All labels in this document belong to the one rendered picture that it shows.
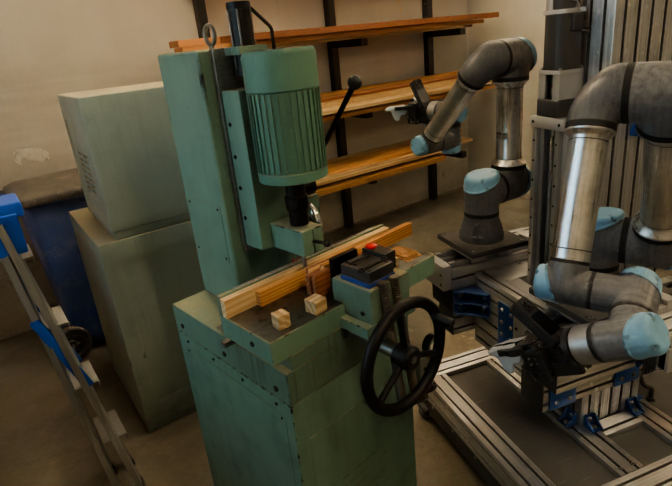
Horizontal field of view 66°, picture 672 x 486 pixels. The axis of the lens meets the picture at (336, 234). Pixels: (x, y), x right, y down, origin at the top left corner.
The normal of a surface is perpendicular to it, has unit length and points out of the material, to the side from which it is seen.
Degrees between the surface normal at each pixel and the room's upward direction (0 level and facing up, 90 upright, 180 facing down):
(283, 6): 90
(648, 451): 0
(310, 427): 90
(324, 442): 90
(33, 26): 90
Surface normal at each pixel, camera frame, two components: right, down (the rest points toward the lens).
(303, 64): 0.63, 0.22
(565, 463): -0.10, -0.93
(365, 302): -0.73, 0.30
